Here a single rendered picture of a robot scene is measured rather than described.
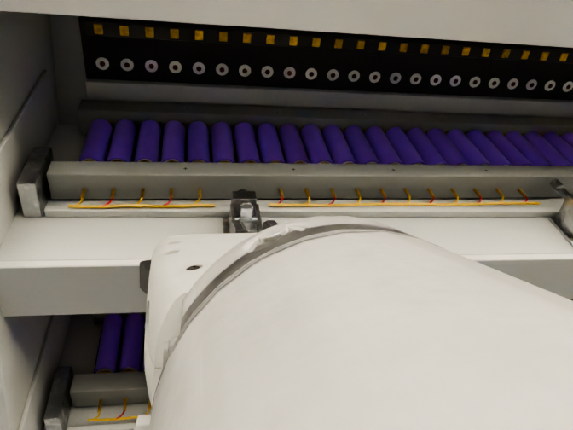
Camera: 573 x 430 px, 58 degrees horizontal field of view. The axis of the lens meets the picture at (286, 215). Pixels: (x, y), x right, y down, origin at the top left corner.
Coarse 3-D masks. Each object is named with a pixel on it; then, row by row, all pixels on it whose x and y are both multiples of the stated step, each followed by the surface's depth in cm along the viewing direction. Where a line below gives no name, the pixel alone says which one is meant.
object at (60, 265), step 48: (48, 96) 44; (96, 96) 46; (144, 96) 46; (192, 96) 47; (240, 96) 48; (288, 96) 48; (336, 96) 49; (384, 96) 50; (432, 96) 50; (480, 96) 52; (0, 144) 34; (48, 144) 44; (0, 192) 33; (48, 192) 37; (0, 240) 33; (48, 240) 34; (96, 240) 35; (144, 240) 35; (432, 240) 39; (480, 240) 39; (528, 240) 40; (0, 288) 33; (48, 288) 33; (96, 288) 34
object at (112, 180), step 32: (64, 192) 37; (96, 192) 38; (128, 192) 38; (160, 192) 38; (192, 192) 39; (224, 192) 39; (256, 192) 40; (288, 192) 40; (320, 192) 41; (352, 192) 41; (384, 192) 41; (416, 192) 42; (448, 192) 43; (480, 192) 43; (512, 192) 44; (544, 192) 44
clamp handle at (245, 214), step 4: (240, 208) 34; (244, 208) 34; (248, 208) 34; (252, 208) 34; (240, 212) 34; (244, 212) 34; (248, 212) 34; (240, 216) 35; (244, 216) 35; (248, 216) 35; (240, 220) 34; (244, 220) 34; (248, 220) 34; (252, 220) 35; (244, 224) 34; (248, 224) 34; (252, 224) 34; (248, 228) 33; (252, 228) 33; (252, 232) 32; (256, 232) 32
